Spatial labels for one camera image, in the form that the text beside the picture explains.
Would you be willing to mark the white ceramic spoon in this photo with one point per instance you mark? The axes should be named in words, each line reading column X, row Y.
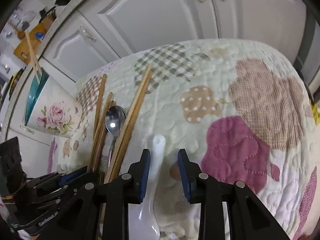
column 142, row 219

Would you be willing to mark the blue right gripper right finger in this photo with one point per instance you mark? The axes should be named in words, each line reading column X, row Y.
column 189, row 173

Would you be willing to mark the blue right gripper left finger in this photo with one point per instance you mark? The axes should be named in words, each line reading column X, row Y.
column 142, row 173

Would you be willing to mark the white cabinet door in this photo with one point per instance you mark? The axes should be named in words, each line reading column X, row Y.
column 278, row 23
column 78, row 49
column 130, row 26

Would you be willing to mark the floral utensil holder teal rim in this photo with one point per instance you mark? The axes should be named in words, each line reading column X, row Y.
column 50, row 108

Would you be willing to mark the yellow egg tray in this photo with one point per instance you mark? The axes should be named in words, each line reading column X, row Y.
column 315, row 112

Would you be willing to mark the metal spoon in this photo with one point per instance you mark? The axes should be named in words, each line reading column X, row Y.
column 114, row 121

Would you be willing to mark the wooden cutting board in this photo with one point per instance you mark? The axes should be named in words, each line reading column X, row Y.
column 22, row 50

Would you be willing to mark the floral quilted table cloth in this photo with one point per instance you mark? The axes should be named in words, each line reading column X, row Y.
column 239, row 109

